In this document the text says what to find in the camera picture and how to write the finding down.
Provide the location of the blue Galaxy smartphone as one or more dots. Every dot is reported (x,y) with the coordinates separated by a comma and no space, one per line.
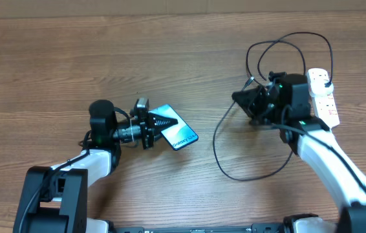
(179,135)

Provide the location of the white power strip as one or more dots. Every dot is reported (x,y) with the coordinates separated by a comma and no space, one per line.
(324,107)

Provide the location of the brown cardboard backdrop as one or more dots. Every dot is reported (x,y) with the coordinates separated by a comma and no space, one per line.
(67,8)

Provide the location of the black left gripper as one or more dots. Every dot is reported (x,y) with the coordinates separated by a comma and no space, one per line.
(149,126)

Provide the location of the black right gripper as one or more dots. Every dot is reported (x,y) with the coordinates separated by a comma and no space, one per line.
(253,97)

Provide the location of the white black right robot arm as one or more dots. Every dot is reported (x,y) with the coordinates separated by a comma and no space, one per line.
(301,107)

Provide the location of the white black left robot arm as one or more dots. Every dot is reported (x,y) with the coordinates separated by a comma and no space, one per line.
(54,198)

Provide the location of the white charger plug adapter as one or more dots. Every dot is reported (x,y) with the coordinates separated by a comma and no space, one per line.
(318,88)

